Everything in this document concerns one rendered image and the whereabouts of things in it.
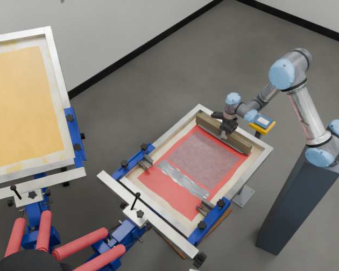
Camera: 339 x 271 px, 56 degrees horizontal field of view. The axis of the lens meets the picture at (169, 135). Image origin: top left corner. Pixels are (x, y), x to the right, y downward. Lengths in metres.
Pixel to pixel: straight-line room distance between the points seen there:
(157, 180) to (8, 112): 0.89
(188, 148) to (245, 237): 1.10
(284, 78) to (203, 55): 2.95
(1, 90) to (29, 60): 0.22
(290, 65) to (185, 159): 0.87
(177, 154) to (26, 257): 1.02
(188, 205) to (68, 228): 1.37
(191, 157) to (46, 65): 0.99
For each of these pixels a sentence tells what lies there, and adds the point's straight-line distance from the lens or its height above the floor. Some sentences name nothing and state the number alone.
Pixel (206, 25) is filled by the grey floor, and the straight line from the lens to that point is 4.91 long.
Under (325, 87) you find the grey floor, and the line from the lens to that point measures 4.23.
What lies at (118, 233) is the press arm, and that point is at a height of 1.04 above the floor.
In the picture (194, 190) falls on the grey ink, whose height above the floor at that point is 0.96.
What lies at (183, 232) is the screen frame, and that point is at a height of 0.99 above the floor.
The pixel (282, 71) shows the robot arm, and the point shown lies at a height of 1.70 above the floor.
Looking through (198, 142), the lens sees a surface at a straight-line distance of 2.04.
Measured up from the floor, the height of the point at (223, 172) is 0.95.
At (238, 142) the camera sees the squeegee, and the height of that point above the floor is 1.04.
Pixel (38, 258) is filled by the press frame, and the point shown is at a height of 1.32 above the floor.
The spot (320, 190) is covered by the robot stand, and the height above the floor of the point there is 1.02.
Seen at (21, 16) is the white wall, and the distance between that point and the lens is 3.14.
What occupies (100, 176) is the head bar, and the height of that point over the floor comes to 1.04.
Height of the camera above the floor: 2.55
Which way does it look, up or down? 51 degrees down
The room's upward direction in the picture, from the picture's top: straight up
